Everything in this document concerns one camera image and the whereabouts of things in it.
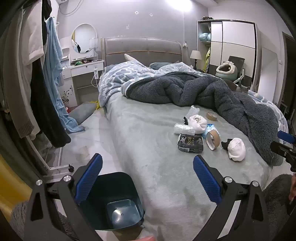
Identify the blue patterned duvet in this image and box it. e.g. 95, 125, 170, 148
98, 61, 289, 135

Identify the grey floor pillow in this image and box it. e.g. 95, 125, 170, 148
69, 101, 99, 123

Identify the yellow green hanging garment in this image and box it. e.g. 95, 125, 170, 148
205, 47, 211, 72

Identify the table lamp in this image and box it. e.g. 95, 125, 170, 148
190, 50, 202, 69

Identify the pile of vanity clutter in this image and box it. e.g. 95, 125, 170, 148
72, 59, 97, 66

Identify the grey padded headboard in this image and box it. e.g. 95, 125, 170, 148
103, 37, 182, 69

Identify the round vanity mirror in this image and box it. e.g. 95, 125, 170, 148
71, 23, 97, 55

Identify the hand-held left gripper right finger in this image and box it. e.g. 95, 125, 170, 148
193, 155, 270, 241

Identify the round plush cat bed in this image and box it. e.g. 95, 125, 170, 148
215, 61, 238, 80

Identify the grey fuzzy cloth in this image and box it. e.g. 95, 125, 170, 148
10, 201, 78, 241

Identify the blue plastic packet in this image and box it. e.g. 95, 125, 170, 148
202, 123, 219, 139

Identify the dark teal trash bin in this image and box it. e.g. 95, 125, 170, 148
79, 172, 145, 232

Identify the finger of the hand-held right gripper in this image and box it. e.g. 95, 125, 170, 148
277, 130, 296, 144
270, 141, 296, 172

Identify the ceiling light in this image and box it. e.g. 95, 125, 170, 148
165, 0, 192, 12

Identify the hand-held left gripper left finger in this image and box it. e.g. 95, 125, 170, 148
24, 153, 103, 241

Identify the black hanging garment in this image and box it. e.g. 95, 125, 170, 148
30, 0, 72, 148

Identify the white wardrobe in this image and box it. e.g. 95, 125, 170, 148
196, 19, 258, 87

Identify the white hanging shirt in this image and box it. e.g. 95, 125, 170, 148
17, 0, 47, 67

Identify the white vanity desk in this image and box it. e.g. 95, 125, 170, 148
60, 36, 105, 108

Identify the dark grey fleece blanket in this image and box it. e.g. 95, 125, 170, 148
126, 72, 284, 166

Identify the grey blue pillow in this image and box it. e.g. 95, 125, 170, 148
150, 61, 180, 70

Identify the white vanity lamp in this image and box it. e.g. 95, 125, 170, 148
89, 37, 99, 57

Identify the white rolled sock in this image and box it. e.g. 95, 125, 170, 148
188, 114, 208, 134
228, 137, 246, 162

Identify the large brown tape roll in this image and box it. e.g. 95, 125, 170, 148
206, 130, 221, 151

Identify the bed with grey sheet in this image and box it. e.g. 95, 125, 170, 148
99, 62, 289, 241

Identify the white clothes rack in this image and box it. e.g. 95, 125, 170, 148
25, 134, 74, 179

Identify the black wet wipes packet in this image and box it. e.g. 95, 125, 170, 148
177, 133, 204, 153

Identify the dark wooden door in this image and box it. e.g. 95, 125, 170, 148
281, 31, 296, 116

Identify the yellow fabric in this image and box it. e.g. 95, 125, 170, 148
0, 153, 33, 209

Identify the grey cat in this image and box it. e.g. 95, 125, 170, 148
225, 79, 252, 95

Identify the light blue bathrobe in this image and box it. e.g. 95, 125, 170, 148
44, 16, 85, 133

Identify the grey knit sweater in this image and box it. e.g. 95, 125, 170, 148
0, 14, 41, 138

